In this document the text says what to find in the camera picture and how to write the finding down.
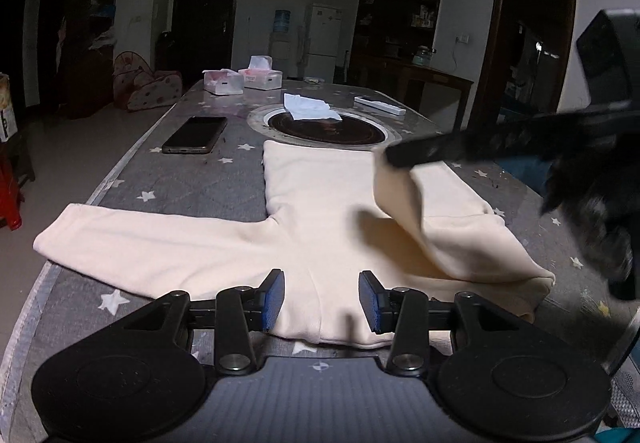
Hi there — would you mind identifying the small pink tissue pack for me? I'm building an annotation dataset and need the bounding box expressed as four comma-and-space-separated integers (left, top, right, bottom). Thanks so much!
202, 68, 244, 95

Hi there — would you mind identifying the white refrigerator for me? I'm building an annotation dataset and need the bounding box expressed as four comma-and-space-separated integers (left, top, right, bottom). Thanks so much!
302, 4, 343, 84

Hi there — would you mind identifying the cardboard box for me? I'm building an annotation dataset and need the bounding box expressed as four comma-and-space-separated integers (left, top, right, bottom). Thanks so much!
0, 72, 17, 142

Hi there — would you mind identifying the white water dispenser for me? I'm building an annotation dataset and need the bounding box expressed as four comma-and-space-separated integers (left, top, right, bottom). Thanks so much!
270, 32, 292, 79

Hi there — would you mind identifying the grey star-print tablecloth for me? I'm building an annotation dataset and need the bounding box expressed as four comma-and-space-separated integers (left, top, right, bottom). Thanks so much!
0, 78, 640, 443

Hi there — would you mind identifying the dark wooden door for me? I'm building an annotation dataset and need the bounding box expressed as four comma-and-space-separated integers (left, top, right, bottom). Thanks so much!
171, 0, 242, 84

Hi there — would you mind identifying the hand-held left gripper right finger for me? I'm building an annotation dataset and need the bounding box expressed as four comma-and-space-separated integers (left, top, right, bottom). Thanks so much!
358, 269, 523, 376

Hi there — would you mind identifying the brown wooden side table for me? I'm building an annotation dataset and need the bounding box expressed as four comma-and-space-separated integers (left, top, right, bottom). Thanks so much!
350, 54, 475, 129

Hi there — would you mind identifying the white tissue sheet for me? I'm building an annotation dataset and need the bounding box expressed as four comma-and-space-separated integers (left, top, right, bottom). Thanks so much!
282, 92, 343, 122

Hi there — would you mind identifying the white remote control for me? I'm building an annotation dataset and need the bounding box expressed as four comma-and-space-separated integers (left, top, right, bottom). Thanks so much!
354, 96, 406, 116

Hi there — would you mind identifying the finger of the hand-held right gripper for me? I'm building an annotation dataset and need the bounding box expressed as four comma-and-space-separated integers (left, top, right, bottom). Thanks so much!
384, 106, 601, 170

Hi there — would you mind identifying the blue sofa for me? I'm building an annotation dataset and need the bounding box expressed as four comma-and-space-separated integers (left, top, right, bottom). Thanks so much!
500, 156, 556, 196

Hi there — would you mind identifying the red plastic stool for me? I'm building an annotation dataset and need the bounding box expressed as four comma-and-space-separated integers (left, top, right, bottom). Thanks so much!
0, 143, 23, 230

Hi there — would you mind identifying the pink tissue box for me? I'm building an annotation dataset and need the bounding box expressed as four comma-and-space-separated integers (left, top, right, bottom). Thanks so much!
238, 56, 282, 90

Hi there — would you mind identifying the dark wooden corner shelf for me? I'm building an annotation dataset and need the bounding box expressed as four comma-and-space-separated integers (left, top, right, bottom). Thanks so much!
75, 0, 122, 119

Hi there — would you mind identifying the dark smartphone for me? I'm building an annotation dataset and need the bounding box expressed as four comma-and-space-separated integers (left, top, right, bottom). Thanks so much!
161, 116, 228, 155

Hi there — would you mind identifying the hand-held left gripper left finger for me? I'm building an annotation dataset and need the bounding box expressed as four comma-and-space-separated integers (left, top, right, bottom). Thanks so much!
122, 268, 287, 376

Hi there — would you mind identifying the tall dark display cabinet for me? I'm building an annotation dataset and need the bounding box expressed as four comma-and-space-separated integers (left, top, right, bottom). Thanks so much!
352, 0, 446, 74

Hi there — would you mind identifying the cream sweatshirt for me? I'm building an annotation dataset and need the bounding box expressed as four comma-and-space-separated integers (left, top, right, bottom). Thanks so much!
34, 139, 557, 350

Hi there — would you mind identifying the pink dotted play tent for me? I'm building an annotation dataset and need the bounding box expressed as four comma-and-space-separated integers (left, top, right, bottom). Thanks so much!
112, 50, 183, 111

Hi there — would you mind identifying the round black built-in cooktop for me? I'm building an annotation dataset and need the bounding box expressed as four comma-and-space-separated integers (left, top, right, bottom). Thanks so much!
247, 103, 401, 151

